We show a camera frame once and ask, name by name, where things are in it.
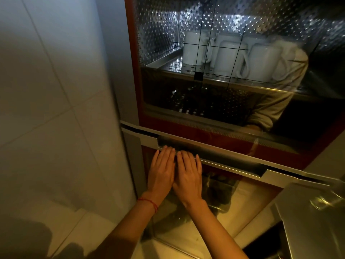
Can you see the person's right hand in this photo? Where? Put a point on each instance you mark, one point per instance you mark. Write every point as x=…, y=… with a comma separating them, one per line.
x=188, y=183

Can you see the person's left hand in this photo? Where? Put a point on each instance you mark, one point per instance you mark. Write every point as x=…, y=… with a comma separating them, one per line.
x=160, y=178

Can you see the person's right little finger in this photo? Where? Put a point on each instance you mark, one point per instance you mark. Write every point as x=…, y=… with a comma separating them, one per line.
x=198, y=165

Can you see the person's left little finger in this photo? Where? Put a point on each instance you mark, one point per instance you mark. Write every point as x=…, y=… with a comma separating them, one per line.
x=154, y=161

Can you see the person's left middle finger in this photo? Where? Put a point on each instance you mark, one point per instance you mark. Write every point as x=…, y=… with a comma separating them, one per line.
x=166, y=158

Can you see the person's right middle finger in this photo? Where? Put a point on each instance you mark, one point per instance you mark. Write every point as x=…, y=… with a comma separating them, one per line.
x=186, y=162

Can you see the person's left forearm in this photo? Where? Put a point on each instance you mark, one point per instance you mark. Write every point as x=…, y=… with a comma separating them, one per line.
x=129, y=229

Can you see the person's right forearm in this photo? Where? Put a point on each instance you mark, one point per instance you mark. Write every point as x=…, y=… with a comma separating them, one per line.
x=213, y=231

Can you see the grey sterilizer cabinet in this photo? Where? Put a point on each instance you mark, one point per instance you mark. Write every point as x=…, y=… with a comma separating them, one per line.
x=118, y=78

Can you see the perforated steel shelf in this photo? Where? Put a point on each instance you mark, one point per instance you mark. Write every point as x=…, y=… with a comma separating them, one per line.
x=167, y=63

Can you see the group of white ceramic mugs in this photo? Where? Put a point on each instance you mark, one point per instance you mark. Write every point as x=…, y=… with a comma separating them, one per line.
x=229, y=60

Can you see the stainless steel counter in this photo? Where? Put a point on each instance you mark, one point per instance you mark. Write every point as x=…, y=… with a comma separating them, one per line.
x=312, y=223

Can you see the red framed glass cabinet door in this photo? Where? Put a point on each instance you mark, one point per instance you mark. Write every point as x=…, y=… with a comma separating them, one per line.
x=167, y=29

